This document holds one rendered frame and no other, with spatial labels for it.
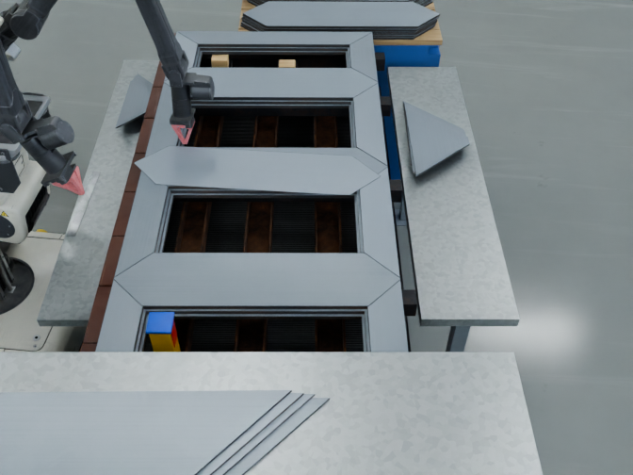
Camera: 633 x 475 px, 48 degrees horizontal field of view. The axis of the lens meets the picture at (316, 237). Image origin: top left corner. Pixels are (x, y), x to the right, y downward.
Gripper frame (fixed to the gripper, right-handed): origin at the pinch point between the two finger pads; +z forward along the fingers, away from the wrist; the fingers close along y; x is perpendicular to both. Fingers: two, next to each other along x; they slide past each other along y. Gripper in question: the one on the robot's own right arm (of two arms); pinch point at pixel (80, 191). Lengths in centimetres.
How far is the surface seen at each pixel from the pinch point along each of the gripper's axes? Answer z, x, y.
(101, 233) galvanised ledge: 25.5, 19.8, 14.7
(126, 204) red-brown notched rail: 17.3, 3.3, 13.9
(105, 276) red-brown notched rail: 18.5, 0.6, -13.6
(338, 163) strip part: 42, -51, 37
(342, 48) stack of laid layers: 41, -46, 104
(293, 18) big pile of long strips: 31, -28, 121
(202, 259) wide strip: 27.3, -22.5, -6.7
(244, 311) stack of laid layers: 34, -34, -21
